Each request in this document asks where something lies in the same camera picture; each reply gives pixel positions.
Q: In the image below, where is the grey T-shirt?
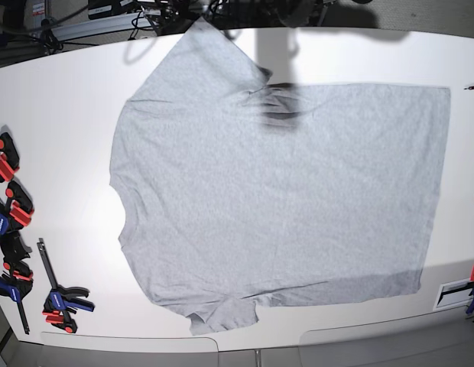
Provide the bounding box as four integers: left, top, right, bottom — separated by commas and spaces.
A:
109, 19, 451, 335

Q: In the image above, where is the bar clamp on table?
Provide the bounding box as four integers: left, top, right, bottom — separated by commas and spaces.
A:
37, 238, 95, 334

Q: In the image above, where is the middle blue-red clamp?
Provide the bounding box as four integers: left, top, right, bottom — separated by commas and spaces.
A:
0, 180, 35, 268

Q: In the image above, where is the blue-red clamp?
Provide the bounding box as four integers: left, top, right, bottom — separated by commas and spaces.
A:
0, 231, 33, 335
0, 180, 35, 268

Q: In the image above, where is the upper black-red clamp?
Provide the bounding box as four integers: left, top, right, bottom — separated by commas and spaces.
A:
0, 125, 20, 183

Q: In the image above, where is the lower blue-red clamp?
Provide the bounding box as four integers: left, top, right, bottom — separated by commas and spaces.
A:
0, 231, 33, 335

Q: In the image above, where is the white label sticker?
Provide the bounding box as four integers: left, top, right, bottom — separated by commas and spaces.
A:
433, 279, 472, 311

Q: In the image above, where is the aluminium rail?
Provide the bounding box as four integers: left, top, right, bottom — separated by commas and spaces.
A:
30, 7, 200, 41

